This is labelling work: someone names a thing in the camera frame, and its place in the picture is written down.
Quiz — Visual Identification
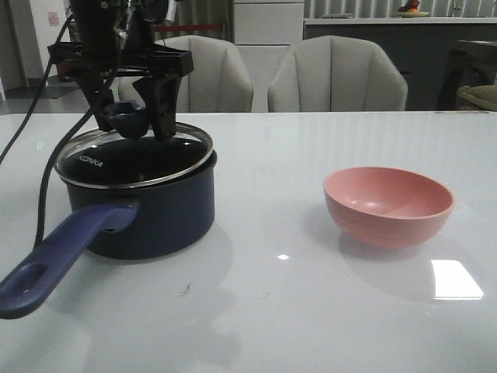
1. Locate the glass lid blue knob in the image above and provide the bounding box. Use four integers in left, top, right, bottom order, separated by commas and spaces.
54, 100, 214, 190

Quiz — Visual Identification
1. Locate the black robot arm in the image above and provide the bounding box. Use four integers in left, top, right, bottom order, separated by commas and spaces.
49, 1, 193, 141

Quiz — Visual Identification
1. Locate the dark blue saucepan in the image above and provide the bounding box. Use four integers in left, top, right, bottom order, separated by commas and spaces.
1, 154, 217, 319

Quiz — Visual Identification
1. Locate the fruit plate on counter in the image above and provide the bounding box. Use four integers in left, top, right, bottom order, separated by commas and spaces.
394, 0, 429, 18

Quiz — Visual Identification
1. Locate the grey upholstered chair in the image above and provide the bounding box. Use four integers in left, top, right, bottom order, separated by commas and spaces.
267, 36, 408, 113
117, 35, 255, 113

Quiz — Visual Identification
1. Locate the red bin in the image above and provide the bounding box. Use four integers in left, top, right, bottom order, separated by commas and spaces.
56, 62, 71, 82

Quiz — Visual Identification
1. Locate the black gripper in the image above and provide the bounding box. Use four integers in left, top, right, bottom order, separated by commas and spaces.
48, 11, 193, 141

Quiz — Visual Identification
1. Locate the pink plastic bowl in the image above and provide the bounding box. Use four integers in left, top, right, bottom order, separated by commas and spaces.
323, 166, 455, 249

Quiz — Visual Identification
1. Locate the grey curtain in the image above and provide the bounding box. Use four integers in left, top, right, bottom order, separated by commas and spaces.
173, 0, 234, 42

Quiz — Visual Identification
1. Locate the dark grey counter cabinet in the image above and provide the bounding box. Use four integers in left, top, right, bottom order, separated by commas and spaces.
304, 17, 496, 111

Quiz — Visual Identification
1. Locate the olive sofa cushion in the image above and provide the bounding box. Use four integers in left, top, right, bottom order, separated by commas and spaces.
457, 85, 497, 112

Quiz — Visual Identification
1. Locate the right grey upholstered chair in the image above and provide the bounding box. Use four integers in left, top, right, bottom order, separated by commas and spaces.
267, 36, 408, 113

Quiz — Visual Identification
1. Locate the white refrigerator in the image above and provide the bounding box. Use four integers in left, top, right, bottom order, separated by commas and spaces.
233, 1, 304, 46

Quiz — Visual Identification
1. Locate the left grey upholstered chair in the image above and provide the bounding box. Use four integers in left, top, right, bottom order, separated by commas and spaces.
117, 35, 255, 113

